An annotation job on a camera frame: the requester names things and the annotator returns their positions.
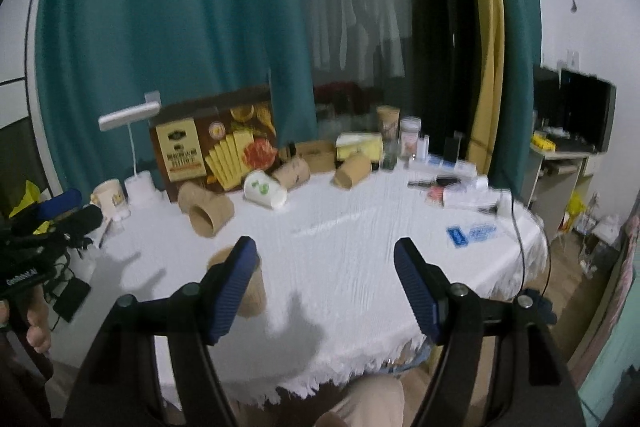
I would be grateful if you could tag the white desk lamp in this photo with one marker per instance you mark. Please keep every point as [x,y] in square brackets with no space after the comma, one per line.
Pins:
[131,147]

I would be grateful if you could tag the clear plastic jar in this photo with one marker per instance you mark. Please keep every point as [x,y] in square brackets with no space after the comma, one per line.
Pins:
[410,138]

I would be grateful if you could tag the yellow bag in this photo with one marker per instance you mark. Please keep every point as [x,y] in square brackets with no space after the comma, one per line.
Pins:
[25,198]

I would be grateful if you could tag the white paper cup green print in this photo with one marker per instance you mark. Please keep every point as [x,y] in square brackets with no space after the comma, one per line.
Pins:
[265,190]

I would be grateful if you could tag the white mug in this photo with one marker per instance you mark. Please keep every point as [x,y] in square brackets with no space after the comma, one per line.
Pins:
[110,201]

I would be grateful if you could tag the tall printed drink cup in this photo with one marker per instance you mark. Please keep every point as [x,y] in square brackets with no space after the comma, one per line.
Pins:
[389,124]

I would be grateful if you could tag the brown cardboard holder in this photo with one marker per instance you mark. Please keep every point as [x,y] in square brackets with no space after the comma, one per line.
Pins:
[315,155]

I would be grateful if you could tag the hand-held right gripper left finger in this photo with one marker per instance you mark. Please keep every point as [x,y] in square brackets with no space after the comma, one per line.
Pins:
[234,289]

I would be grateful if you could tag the brown cracker box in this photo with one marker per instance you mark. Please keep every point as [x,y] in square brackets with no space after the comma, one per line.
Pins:
[215,147]

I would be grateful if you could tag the black power bank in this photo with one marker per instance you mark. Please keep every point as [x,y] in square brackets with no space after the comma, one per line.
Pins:
[72,299]

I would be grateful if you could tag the brown paper cup dark print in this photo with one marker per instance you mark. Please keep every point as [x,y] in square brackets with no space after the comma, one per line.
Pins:
[292,172]

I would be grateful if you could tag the teal curtain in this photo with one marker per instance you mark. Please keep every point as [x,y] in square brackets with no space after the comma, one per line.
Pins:
[517,57]
[160,22]

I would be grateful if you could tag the clear printed packet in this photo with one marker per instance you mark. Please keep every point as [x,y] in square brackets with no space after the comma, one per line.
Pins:
[481,232]

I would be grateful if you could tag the plain brown paper cup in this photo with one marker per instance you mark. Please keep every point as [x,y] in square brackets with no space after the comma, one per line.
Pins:
[250,289]
[352,170]

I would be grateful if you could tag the yellow curtain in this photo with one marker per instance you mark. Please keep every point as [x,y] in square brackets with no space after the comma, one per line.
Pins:
[482,37]

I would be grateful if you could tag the black television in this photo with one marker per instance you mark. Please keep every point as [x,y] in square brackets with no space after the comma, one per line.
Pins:
[575,107]

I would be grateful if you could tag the yellow tissue box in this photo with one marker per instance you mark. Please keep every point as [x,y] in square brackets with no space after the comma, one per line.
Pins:
[359,146]

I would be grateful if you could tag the person's left hand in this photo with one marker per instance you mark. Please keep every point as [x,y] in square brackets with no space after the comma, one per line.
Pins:
[39,329]

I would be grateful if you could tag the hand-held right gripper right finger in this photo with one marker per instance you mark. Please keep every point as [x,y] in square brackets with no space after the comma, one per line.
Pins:
[416,289]

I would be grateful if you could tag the grey cabinet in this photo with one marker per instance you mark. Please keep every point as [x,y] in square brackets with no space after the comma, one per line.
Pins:
[552,187]

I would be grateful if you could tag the large brown paper cup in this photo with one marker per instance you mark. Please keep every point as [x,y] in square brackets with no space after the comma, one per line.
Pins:
[207,211]

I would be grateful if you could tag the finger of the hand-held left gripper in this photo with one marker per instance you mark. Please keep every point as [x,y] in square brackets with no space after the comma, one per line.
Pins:
[60,202]
[80,221]

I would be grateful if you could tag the hanging white clothes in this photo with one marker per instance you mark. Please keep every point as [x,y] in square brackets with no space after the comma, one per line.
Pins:
[350,12]

